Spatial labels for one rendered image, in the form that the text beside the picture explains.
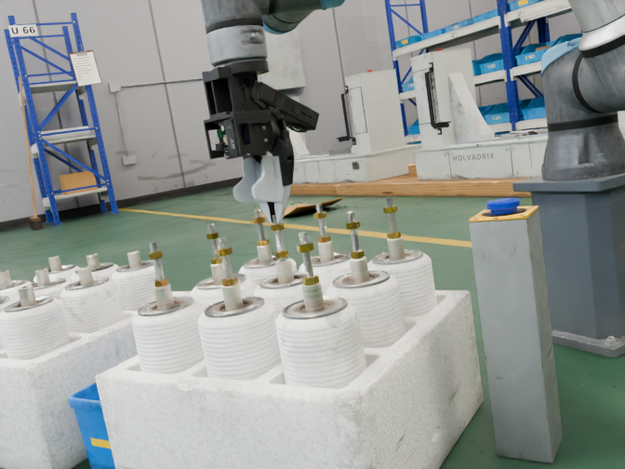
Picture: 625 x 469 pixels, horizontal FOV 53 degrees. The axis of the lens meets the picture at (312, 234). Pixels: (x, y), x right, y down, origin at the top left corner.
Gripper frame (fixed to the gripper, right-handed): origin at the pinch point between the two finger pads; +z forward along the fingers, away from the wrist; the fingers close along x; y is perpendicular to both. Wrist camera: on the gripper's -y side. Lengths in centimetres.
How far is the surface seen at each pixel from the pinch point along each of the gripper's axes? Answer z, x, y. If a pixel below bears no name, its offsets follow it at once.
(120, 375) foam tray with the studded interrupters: 16.9, -9.6, 22.8
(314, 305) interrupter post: 9.1, 15.4, 9.5
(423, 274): 11.9, 12.9, -13.5
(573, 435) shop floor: 34.9, 29.1, -20.0
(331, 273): 10.8, 0.5, -7.7
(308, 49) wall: -117, -528, -517
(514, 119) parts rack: 7, -265, -536
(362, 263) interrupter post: 7.4, 12.4, -2.2
